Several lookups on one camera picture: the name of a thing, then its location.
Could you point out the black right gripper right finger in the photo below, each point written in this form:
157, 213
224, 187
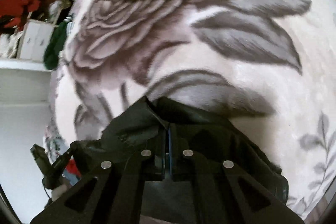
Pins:
231, 179

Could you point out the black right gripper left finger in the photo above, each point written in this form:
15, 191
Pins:
110, 193

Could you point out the black leather jacket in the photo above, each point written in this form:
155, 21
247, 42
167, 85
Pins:
136, 129

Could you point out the red clothes in wardrobe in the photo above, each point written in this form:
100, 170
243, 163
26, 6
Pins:
14, 14

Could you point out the white grey floral blanket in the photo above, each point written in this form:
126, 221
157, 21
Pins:
267, 65

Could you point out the dark green garment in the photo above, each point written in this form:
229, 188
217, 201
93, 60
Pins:
56, 44

